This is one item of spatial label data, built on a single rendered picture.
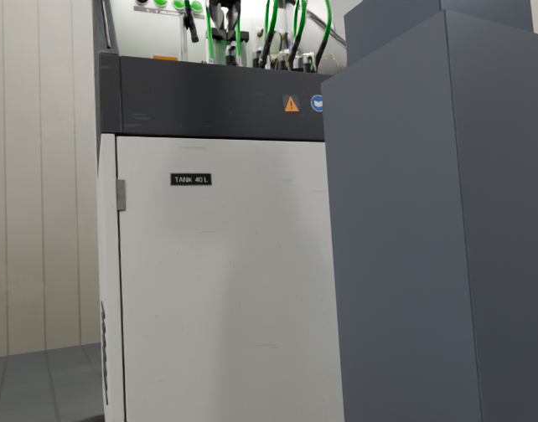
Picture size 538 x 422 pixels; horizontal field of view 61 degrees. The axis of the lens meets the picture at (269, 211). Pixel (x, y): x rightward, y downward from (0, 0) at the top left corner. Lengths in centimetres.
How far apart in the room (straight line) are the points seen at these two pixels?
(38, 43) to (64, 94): 35
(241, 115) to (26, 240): 236
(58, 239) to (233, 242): 232
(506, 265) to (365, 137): 23
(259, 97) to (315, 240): 34
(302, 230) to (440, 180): 53
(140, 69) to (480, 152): 68
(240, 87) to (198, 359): 57
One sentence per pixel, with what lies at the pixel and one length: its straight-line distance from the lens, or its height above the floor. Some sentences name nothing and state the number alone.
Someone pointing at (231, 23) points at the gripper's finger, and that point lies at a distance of 132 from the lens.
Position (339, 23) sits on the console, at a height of 124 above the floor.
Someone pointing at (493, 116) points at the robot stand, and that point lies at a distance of 58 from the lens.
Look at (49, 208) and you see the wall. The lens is 321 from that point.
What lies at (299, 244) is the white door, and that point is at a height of 55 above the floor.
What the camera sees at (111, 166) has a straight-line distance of 93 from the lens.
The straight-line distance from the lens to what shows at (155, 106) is 97.
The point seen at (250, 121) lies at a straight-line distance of 101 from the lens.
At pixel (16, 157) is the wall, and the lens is 325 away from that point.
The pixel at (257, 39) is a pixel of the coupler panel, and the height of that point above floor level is 128.
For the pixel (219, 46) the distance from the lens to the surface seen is 165.
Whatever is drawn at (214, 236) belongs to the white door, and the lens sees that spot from 95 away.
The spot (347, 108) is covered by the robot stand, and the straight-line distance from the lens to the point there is 67.
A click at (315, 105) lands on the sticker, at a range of 109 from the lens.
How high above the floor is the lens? 55
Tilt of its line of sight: 4 degrees up
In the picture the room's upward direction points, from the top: 3 degrees counter-clockwise
